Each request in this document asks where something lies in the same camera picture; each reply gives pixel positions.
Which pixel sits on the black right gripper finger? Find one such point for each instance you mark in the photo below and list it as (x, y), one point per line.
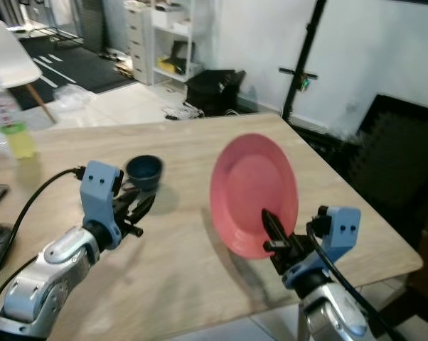
(274, 227)

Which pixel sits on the pink round plate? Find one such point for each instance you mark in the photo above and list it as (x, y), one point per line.
(251, 185)

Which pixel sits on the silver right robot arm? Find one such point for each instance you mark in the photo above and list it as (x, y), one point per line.
(335, 312)

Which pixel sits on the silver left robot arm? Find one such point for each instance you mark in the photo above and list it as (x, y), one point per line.
(47, 280)

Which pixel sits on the dark blue bowl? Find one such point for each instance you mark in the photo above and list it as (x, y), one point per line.
(144, 172)

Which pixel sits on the clear plastic bag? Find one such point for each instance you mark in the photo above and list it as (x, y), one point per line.
(75, 98)

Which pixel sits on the black bag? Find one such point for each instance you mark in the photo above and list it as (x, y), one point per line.
(214, 92)

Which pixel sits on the black foam mat panel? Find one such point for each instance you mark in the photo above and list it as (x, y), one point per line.
(395, 156)

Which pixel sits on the clear bottle with yellow drink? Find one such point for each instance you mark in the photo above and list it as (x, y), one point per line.
(11, 124)

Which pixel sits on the black floor mat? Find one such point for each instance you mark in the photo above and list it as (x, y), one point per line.
(79, 67)

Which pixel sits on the white drawer cabinet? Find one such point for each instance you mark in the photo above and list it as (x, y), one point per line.
(138, 42)

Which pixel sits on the black stand pole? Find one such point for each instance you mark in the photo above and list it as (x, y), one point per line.
(299, 71)

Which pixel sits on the white open shelf unit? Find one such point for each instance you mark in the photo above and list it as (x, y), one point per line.
(175, 39)

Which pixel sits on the white chair with wooden legs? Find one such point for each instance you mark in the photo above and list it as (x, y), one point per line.
(4, 57)

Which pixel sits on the light blue left wrist camera mount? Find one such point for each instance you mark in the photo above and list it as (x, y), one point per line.
(99, 190)

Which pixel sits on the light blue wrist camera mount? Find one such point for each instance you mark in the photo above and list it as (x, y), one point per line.
(340, 231)
(99, 190)

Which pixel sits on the light blue right wrist camera mount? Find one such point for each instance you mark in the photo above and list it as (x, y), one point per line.
(340, 231)

